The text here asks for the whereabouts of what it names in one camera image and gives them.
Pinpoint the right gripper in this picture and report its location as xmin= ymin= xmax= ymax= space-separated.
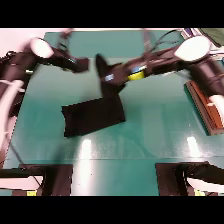
xmin=99 ymin=65 xmax=130 ymax=96

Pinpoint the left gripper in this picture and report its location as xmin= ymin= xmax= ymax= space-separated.
xmin=71 ymin=57 xmax=91 ymax=73

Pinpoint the black T-shirt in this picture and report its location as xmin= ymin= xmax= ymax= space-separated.
xmin=61 ymin=84 xmax=127 ymax=139

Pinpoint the red-brown folded garment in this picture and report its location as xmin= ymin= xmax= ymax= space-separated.
xmin=184 ymin=79 xmax=224 ymax=136

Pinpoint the black cable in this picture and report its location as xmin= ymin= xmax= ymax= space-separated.
xmin=143 ymin=29 xmax=185 ymax=56

